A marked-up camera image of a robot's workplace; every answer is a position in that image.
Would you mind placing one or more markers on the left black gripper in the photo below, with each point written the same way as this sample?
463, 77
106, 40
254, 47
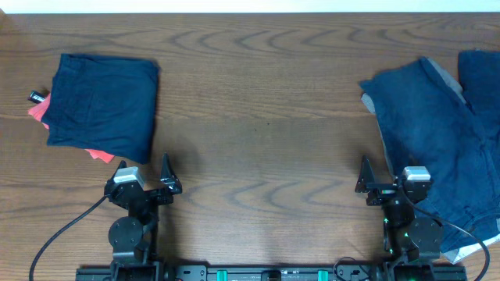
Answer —
148, 193

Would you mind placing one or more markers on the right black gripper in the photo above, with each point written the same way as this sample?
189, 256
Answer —
366, 183

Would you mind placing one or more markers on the blue denim shorts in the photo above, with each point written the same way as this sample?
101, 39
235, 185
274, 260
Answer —
437, 132

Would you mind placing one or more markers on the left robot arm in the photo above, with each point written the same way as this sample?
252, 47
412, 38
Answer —
133, 237

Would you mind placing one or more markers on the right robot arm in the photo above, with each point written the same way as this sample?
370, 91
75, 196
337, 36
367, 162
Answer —
412, 242

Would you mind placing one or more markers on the folded navy shorts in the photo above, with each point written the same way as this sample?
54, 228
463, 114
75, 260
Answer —
104, 103

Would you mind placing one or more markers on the grey shorts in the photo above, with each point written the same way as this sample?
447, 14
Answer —
449, 78

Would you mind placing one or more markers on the folded coral red garment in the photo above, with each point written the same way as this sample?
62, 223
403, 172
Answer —
39, 110

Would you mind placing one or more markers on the small black clothing tag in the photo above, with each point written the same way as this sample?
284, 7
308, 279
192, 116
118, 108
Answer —
36, 97

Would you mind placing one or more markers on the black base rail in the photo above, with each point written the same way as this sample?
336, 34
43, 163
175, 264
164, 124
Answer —
209, 273

